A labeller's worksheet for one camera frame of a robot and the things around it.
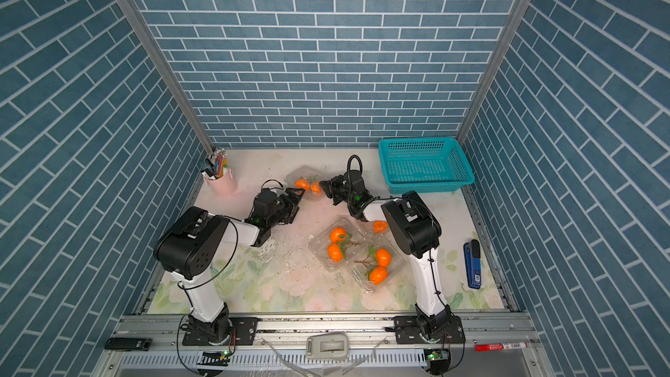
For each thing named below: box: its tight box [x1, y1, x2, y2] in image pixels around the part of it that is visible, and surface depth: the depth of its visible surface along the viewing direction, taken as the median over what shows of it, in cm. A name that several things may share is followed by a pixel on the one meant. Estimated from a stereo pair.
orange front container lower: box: [369, 266, 388, 286], surface depth 81 cm
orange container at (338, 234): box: [328, 226, 347, 243], surface depth 90 cm
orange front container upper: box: [375, 247, 392, 268], surface depth 86 cm
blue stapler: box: [463, 239, 482, 290], surface depth 86 cm
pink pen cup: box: [204, 168, 239, 197], surface depth 101 cm
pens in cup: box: [204, 147, 228, 180], surface depth 100 cm
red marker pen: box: [474, 342, 529, 352], surface depth 72 cm
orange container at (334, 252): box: [328, 242, 343, 263], surface depth 87 cm
